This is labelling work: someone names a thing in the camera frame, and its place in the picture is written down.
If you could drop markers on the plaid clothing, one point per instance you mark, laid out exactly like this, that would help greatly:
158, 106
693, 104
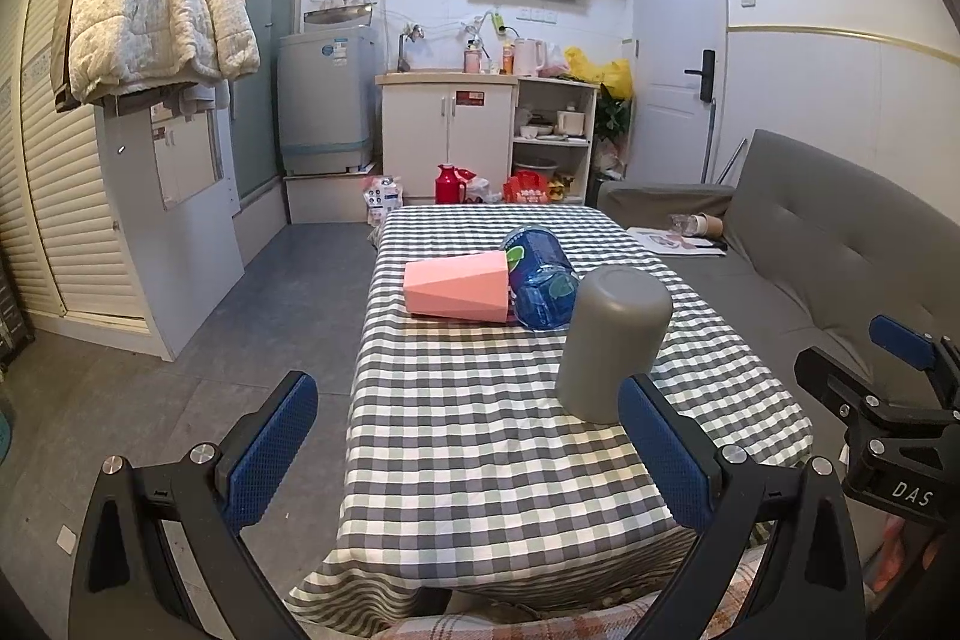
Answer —
525, 625

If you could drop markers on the green checked tablecloth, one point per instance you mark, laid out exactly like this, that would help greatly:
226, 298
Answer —
465, 430

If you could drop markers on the white door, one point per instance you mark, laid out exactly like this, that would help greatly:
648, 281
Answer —
679, 25

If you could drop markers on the blue patterned cup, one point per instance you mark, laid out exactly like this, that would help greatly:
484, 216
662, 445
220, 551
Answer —
544, 280

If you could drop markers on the white washer platform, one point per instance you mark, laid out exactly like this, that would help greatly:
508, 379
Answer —
326, 197

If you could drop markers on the yellow plastic bag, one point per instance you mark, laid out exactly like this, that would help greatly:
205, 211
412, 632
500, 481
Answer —
611, 74

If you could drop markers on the white blue packet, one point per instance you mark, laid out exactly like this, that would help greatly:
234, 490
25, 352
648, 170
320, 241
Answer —
381, 201

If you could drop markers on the printed paper sheet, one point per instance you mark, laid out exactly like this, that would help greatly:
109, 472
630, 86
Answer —
667, 240

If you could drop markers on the white board panel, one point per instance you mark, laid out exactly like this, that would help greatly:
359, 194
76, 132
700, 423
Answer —
180, 250

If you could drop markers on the white louvred wardrobe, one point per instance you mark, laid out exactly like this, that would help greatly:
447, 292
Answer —
45, 197

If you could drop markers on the frosted glass door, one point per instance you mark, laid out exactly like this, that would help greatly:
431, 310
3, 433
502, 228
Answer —
262, 55

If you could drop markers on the white sink cabinet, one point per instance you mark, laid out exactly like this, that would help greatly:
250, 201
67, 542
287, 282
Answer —
442, 145

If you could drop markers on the white open shelf unit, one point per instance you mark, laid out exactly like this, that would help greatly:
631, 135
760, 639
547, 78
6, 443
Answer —
555, 149

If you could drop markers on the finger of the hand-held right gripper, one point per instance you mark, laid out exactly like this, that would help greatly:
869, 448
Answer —
900, 340
829, 377

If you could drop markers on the white pink kettle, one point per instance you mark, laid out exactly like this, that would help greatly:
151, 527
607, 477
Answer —
527, 59

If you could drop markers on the brown paper cup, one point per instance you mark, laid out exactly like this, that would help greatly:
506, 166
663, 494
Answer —
707, 224

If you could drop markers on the white wall socket strip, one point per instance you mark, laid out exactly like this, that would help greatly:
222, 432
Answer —
537, 16

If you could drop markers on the metal basin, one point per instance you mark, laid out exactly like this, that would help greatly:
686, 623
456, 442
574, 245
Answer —
337, 15

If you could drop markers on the grey cup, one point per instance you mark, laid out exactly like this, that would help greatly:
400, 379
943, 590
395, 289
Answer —
611, 340

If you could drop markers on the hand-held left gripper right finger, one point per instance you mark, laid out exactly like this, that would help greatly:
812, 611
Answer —
664, 460

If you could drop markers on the metal faucet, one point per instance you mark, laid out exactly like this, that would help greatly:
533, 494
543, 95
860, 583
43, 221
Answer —
405, 48

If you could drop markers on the pink bottle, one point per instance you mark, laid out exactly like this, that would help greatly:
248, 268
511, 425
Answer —
472, 60

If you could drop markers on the grey washing machine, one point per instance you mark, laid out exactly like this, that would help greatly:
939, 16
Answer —
326, 100

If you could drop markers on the grey sofa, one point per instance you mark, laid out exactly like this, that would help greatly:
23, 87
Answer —
795, 250

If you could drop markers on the red thermos jug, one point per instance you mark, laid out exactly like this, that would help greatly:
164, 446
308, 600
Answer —
448, 186

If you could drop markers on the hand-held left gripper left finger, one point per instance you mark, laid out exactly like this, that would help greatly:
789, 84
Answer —
274, 445

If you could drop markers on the red snack packet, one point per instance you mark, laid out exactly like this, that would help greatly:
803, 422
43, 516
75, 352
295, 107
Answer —
525, 189

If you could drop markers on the pink faceted cup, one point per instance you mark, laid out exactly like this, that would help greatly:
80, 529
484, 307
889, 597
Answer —
457, 287

